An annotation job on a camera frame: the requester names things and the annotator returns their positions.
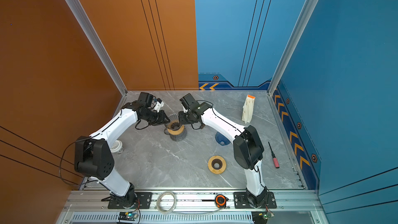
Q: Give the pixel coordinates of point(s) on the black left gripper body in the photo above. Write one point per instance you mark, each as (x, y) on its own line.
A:
(155, 118)

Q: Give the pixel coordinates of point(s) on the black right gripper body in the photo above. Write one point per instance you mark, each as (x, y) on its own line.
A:
(185, 118)

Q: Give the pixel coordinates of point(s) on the grey glass carafe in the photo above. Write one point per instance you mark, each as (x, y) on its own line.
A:
(176, 137)

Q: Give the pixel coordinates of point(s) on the grey ribbed glass dripper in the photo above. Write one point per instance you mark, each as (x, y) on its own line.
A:
(173, 118)

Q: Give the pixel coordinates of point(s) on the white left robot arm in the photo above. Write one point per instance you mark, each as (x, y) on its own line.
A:
(94, 159)

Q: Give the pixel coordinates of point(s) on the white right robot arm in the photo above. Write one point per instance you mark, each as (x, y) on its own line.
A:
(247, 147)

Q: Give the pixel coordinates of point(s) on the blue ribbed dripper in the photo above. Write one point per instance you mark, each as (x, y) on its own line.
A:
(221, 139)

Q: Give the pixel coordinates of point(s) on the coffee filter paper pack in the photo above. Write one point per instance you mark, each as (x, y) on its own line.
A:
(248, 109)

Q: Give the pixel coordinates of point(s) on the orange black tape measure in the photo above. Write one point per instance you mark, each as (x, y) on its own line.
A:
(221, 201)

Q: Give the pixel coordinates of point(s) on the clear coiled tube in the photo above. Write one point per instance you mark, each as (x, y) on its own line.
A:
(166, 202)

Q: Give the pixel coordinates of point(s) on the green circuit board left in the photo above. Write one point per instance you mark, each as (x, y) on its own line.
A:
(128, 217)

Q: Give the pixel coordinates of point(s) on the green circuit board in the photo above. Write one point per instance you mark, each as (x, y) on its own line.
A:
(261, 217)
(128, 217)

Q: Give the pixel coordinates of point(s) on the green circuit board right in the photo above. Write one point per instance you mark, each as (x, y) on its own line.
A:
(261, 217)

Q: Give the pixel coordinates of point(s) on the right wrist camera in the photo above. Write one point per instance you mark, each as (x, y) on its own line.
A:
(189, 102)

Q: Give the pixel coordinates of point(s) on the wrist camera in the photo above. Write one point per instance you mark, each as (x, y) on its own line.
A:
(150, 101)
(189, 102)

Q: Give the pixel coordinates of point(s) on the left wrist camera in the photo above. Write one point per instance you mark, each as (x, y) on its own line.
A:
(150, 101)

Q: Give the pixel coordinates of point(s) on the red handled screwdriver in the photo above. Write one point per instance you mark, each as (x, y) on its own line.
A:
(275, 161)

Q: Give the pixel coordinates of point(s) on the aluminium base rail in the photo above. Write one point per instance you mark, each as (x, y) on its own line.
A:
(194, 206)

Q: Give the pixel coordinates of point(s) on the aluminium corner post left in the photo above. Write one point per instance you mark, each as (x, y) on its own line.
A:
(86, 25)

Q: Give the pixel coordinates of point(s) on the aluminium corner post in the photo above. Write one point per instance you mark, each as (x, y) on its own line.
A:
(86, 25)
(300, 25)

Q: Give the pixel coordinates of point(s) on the aluminium corner post right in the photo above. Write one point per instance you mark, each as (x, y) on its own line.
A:
(300, 25)

